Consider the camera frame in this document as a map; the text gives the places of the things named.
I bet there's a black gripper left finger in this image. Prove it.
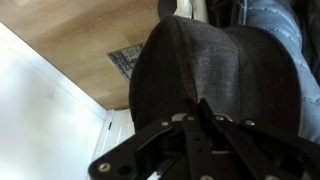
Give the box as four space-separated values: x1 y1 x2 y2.
88 113 201 180

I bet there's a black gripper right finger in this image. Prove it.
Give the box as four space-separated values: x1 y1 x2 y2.
199 100 320 180

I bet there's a black hat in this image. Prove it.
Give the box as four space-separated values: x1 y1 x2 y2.
129 16 302 135

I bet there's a grey patterned floor mat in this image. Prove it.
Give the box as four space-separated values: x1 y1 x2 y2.
107 43 144 81

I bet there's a white coat rack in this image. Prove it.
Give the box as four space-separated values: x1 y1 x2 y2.
157 0 209 23

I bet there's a blue puffer jacket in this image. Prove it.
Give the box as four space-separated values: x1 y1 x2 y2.
206 0 320 145

